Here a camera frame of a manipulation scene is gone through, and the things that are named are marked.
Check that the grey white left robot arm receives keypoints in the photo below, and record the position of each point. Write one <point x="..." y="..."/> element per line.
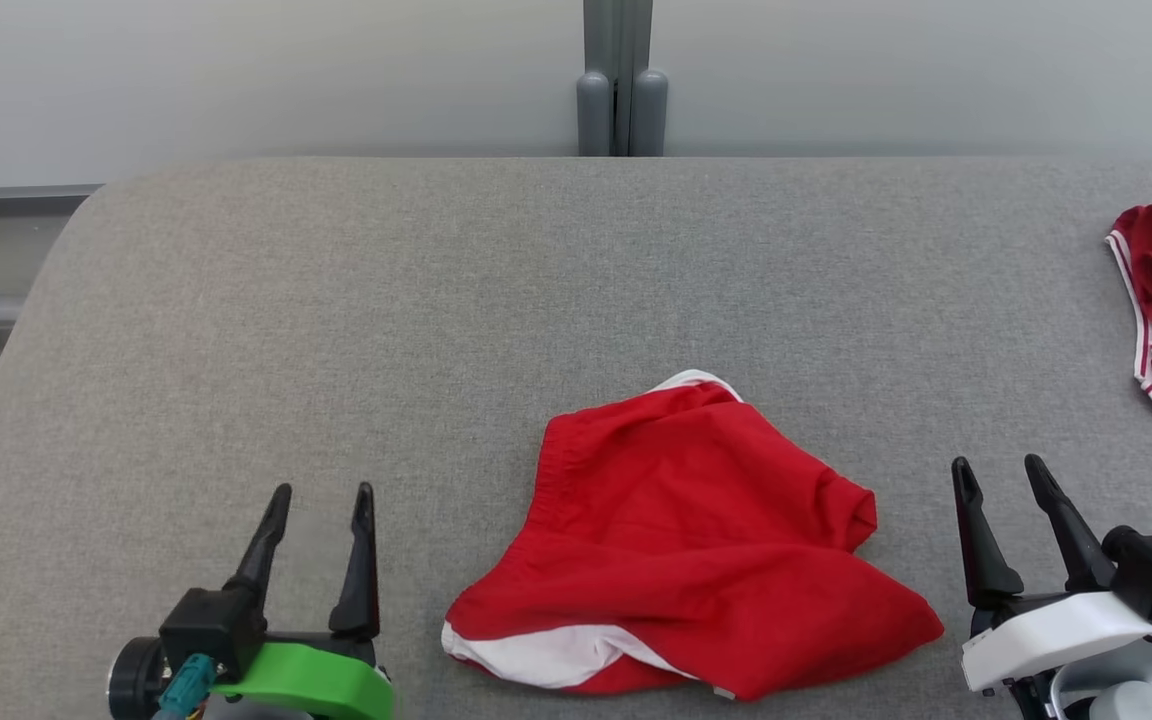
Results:
<point x="136" y="680"/>

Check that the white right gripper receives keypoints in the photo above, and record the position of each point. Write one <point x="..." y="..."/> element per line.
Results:
<point x="1046" y="635"/>

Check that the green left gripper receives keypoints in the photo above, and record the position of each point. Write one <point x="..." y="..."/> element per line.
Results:
<point x="326" y="680"/>

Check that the red shorts with white lining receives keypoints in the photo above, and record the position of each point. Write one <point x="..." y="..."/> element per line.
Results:
<point x="686" y="520"/>

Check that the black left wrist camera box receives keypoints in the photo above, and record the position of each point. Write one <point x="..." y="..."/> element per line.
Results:
<point x="211" y="625"/>

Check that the grey partition base rail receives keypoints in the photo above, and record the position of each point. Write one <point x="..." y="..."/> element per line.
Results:
<point x="6" y="195"/>

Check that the grey double partition post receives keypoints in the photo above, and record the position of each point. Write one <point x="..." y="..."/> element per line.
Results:
<point x="596" y="110"/>

